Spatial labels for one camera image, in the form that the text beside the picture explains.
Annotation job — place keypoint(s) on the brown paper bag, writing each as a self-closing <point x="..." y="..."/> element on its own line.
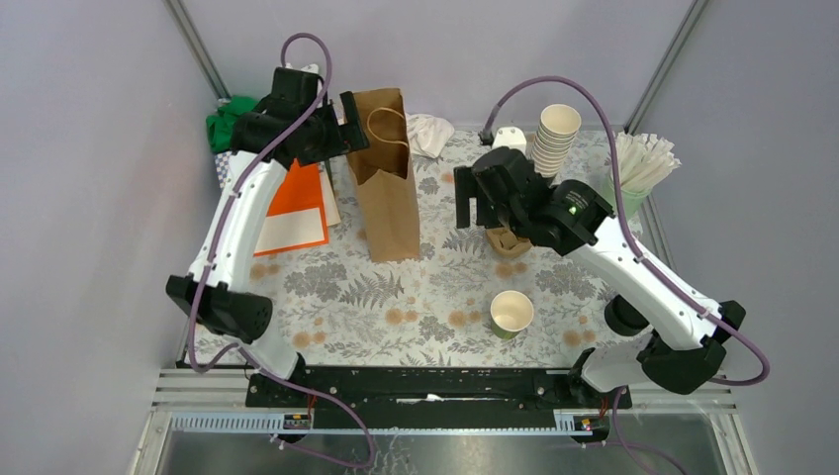
<point x="384" y="177"/>

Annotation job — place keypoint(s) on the floral table mat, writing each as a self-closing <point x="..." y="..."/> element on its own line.
<point x="336" y="306"/>

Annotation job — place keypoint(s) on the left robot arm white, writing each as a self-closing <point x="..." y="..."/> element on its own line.
<point x="294" y="125"/>

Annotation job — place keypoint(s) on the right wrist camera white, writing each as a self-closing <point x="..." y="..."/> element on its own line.
<point x="511" y="137"/>

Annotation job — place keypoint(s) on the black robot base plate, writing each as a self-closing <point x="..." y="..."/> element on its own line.
<point x="412" y="394"/>

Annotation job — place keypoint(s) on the green paper cup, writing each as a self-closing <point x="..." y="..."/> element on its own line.
<point x="511" y="313"/>

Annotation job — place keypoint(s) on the white slotted cable duct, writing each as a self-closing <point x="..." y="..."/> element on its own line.
<point x="551" y="423"/>

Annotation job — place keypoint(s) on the white wrapped straws bundle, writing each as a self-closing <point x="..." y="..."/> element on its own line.
<point x="643" y="161"/>

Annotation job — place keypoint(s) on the blue checkered paper bag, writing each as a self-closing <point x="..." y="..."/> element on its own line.
<point x="226" y="169"/>

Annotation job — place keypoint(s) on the stack of paper cups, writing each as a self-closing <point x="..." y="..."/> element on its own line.
<point x="557" y="130"/>

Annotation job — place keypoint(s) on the black cup lids stack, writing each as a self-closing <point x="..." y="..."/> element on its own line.
<point x="622" y="318"/>

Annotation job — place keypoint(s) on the green straw holder cup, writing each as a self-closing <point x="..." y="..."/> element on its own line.
<point x="632" y="200"/>

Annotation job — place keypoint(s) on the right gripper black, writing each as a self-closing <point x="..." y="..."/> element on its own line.
<point x="466" y="186"/>

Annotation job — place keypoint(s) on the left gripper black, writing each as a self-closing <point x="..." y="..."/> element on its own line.
<point x="346" y="137"/>

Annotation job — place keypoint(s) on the green cloth bag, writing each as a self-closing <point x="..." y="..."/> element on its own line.
<point x="219" y="126"/>

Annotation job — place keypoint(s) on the orange paper bag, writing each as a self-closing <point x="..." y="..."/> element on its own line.
<point x="296" y="216"/>

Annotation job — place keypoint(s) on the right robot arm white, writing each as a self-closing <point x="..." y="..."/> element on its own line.
<point x="667" y="341"/>

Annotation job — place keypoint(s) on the white cloth bag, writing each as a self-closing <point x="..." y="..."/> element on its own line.
<point x="428" y="135"/>

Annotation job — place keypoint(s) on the brown pulp cup carrier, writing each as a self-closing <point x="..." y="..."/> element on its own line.
<point x="507" y="244"/>

